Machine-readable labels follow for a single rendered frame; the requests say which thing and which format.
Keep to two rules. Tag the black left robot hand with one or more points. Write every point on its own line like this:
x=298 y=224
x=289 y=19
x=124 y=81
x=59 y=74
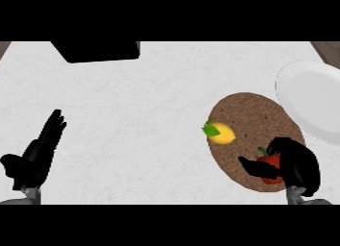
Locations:
x=33 y=157

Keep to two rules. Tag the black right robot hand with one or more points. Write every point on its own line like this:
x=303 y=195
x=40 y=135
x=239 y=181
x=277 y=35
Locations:
x=301 y=160

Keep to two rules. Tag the red bell pepper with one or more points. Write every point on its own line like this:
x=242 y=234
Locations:
x=272 y=171

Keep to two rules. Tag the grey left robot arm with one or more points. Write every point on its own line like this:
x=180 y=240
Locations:
x=26 y=197

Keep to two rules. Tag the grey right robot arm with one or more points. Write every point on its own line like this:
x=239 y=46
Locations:
x=303 y=196

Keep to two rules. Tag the brown round cork placemat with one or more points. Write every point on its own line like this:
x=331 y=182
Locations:
x=254 y=121

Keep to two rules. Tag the white round plate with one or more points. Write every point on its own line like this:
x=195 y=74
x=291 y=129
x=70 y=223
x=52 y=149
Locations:
x=317 y=102

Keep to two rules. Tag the yellow lemon with leaf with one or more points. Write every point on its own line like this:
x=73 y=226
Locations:
x=221 y=133

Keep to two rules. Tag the black box appliance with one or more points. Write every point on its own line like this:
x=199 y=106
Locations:
x=99 y=50

